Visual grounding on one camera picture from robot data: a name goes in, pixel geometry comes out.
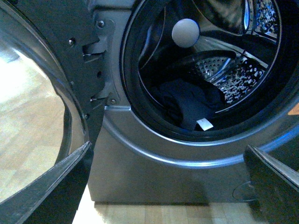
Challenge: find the dark navy blue garment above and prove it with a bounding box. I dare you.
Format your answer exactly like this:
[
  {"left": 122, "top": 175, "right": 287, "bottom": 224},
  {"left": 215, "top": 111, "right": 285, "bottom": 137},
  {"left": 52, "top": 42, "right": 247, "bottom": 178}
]
[{"left": 151, "top": 78, "right": 225, "bottom": 131}]

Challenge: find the black rubber door gasket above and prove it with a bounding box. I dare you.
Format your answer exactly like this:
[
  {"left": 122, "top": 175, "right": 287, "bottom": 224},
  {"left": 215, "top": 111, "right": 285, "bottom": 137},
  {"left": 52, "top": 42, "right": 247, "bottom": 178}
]
[{"left": 121, "top": 0, "right": 299, "bottom": 141}]

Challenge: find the washing machine glass door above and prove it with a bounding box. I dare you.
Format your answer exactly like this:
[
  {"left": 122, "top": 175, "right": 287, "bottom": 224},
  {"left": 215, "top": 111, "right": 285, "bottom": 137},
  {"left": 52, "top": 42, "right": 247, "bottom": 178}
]
[{"left": 0, "top": 0, "right": 107, "bottom": 203}]

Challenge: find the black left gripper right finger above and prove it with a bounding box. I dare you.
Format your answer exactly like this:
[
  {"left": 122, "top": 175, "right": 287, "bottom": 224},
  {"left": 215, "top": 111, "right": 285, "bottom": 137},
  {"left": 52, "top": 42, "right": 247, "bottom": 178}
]
[{"left": 243, "top": 145, "right": 299, "bottom": 224}]

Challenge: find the grey front-load washing machine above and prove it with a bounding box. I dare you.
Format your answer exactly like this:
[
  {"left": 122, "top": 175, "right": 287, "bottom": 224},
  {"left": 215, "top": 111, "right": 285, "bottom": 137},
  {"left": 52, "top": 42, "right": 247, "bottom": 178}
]
[{"left": 87, "top": 0, "right": 299, "bottom": 204}]

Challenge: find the stainless steel washer drum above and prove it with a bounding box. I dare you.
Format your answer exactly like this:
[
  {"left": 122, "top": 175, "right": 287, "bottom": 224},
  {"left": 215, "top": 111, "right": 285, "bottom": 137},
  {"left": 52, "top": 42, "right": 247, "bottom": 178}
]
[{"left": 138, "top": 0, "right": 282, "bottom": 113}]

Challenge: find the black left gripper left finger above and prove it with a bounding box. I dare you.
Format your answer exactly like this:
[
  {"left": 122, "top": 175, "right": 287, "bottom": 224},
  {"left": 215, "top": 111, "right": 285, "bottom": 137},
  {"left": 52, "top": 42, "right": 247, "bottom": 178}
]
[{"left": 0, "top": 142, "right": 93, "bottom": 224}]

